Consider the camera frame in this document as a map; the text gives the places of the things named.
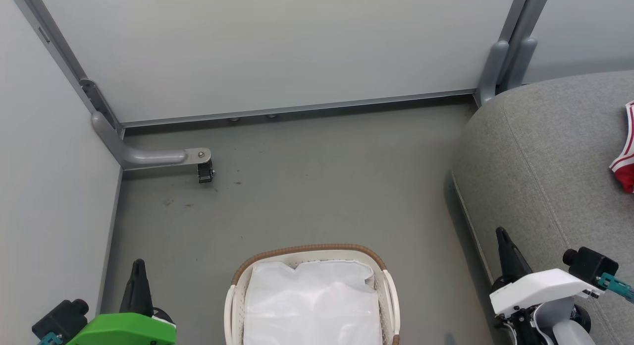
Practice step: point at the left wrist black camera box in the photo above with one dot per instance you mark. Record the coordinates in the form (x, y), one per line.
(59, 319)

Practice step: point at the white basket liner cloth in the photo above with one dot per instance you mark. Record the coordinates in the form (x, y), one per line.
(312, 305)

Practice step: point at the grey partition bottom rail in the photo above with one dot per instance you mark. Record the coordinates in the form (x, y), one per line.
(346, 105)

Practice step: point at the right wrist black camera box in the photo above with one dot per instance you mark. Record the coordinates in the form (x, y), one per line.
(589, 264)

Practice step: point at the grey partition corner post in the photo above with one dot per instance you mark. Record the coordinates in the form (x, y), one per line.
(519, 18)
(54, 42)

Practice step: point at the small black metal caster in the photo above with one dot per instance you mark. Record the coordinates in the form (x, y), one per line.
(204, 172)

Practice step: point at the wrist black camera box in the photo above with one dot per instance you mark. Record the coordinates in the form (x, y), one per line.
(589, 264)
(59, 319)

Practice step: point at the white laundry basket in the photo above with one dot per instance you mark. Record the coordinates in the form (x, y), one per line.
(309, 249)

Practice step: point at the red white garment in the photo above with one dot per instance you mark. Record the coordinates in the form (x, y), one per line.
(628, 171)

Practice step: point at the short grey partition foot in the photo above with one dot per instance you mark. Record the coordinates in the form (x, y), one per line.
(521, 62)
(493, 72)

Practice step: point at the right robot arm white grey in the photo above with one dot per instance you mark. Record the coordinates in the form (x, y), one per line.
(564, 332)

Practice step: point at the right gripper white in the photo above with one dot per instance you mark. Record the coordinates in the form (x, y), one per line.
(540, 288)

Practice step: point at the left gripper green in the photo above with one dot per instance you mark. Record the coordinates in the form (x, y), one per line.
(124, 331)

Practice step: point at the long grey partition foot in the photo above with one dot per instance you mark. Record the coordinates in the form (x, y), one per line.
(148, 157)

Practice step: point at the grey fabric sofa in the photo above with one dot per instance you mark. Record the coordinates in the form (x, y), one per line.
(545, 161)

